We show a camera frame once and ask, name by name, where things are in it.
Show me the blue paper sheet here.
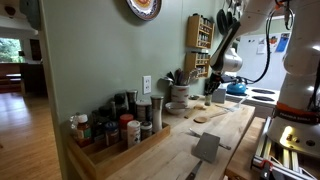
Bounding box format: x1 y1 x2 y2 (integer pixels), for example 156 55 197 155
275 32 290 53

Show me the grey metal spatula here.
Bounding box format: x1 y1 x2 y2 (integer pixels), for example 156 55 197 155
184 132 222 180

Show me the decorative painted wall plate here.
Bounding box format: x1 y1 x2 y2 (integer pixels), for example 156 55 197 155
125 0 163 22

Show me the white wall outlet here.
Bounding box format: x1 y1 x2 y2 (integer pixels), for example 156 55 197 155
143 75 152 95

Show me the black lid bottle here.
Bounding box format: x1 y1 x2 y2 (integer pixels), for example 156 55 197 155
114 93 129 118

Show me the dark glass bottle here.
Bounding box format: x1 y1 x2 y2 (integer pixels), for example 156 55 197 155
91 109 107 143

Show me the white spice shaker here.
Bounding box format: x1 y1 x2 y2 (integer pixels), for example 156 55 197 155
126 120 142 149

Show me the orange sauce bottle white cap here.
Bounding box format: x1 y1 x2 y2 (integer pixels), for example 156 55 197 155
75 114 93 148

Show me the blue kettle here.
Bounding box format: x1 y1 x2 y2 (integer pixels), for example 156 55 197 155
226 79 248 96

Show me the metal wire whisk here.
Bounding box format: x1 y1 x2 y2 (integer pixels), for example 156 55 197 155
186 68 200 86

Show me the tall steel salt grinder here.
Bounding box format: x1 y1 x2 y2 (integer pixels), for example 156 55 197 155
150 95 165 134

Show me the white refrigerator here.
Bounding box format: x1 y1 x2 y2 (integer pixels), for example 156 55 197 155
233 31 291 91

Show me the flat wooden spatula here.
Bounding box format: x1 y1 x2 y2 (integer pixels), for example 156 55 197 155
183 103 205 120

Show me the light wooden spoon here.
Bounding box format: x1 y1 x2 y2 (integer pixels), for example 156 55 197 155
193 110 229 124

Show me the wooden spice tray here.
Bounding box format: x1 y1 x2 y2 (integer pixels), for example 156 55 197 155
66 122 172 180

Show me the red lid spice jar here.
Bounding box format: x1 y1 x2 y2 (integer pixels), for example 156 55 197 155
119 113 135 141

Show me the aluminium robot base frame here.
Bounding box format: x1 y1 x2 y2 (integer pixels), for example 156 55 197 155
250 116 320 180

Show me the black plastic spoon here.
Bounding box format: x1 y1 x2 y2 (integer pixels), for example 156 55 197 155
173 68 184 86

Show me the small glass spice jar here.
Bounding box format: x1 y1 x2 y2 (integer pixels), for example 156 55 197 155
204 94 213 107

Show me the window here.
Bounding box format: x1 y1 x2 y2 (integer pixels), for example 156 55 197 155
0 37 25 64

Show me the white ceramic utensil crock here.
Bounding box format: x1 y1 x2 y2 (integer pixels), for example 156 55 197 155
170 84 191 107

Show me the black hanging frying pan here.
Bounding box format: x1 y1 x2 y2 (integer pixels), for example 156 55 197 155
227 10 239 28
216 8 230 36

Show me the white ceramic bowl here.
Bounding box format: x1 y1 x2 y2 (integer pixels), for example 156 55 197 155
164 101 187 116

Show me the small jar black lid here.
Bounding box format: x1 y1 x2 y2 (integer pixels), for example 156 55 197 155
140 121 154 141

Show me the white electric stove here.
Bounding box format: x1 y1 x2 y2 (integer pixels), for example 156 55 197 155
213 68 281 119

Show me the thin black cable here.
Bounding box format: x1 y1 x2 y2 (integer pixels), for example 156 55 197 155
308 68 320 113

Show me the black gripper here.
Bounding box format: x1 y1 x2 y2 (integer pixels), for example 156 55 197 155
204 72 225 98

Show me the dark pepper grinder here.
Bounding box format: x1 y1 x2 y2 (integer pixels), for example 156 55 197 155
125 89 138 116

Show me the metal ladle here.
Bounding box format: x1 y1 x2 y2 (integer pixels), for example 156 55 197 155
162 75 174 85

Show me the wooden wall spice rack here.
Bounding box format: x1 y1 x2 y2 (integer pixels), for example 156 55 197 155
184 50 212 79
185 13 216 50

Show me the dark jar blue lid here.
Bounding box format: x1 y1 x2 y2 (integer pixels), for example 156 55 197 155
104 120 120 147

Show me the white paper sheet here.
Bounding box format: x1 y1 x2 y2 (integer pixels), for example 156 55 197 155
256 37 268 55

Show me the blue-grey tissue box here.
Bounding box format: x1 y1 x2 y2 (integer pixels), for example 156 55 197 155
212 87 228 104

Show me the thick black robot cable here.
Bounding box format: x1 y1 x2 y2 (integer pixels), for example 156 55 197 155
244 6 284 84

